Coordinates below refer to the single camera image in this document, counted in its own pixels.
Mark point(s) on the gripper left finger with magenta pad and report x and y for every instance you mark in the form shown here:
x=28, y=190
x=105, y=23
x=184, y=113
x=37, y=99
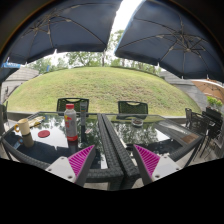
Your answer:
x=74, y=168

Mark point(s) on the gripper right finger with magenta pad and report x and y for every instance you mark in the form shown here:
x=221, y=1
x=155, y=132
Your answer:
x=153, y=167

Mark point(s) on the left glass-top wicker table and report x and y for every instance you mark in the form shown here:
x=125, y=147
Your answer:
x=42, y=152

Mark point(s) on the glass-top wicker table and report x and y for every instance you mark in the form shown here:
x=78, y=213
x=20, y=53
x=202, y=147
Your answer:
x=42, y=152
x=157, y=134

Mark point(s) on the right glass-top wicker table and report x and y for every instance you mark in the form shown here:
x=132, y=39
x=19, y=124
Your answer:
x=157, y=134

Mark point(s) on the red round coaster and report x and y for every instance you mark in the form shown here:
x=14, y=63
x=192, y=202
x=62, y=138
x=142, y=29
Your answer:
x=43, y=133

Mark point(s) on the round ashtray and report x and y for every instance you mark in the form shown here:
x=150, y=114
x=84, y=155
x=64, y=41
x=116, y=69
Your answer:
x=137, y=122

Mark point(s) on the plastic bottle with red cap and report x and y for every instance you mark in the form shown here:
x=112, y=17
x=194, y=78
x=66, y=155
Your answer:
x=70, y=123

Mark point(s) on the dark chair at right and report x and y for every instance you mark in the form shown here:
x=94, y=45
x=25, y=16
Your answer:
x=196, y=122

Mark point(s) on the parasol pole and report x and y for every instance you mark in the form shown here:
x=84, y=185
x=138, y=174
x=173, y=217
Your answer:
x=83, y=110

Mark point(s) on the beige parasol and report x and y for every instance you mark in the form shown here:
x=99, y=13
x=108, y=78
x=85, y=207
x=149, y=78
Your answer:
x=210, y=88

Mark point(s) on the right dark blue parasol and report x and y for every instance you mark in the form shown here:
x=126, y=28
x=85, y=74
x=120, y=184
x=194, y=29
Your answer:
x=161, y=34

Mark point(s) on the dark blue parasol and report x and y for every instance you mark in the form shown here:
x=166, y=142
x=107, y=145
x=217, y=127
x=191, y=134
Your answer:
x=161, y=34
x=32, y=29

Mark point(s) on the left dark blue parasol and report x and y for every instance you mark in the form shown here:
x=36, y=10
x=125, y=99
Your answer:
x=32, y=29

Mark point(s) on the cream mug with yellow handle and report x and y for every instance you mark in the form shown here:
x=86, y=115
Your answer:
x=22, y=126

